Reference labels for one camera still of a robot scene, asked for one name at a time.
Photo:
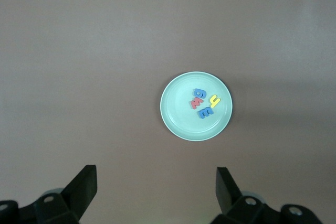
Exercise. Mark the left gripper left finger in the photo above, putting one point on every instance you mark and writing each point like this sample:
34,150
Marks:
76,200

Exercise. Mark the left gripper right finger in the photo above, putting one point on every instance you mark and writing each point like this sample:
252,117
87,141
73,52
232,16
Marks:
231,205

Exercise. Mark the blue lowercase m letter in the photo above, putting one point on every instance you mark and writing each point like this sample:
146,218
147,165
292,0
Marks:
206,113

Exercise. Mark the yellow lowercase h letter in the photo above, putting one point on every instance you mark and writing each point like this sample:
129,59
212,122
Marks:
215,101

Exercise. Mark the red lowercase w letter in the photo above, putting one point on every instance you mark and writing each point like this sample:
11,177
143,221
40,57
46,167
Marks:
195,104

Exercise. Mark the blue lowercase g letter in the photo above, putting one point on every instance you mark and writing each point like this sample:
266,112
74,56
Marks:
197,93

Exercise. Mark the green plate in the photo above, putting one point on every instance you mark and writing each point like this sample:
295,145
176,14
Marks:
178,113

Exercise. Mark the brown table cover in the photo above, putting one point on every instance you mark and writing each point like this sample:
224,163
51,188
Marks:
105,51

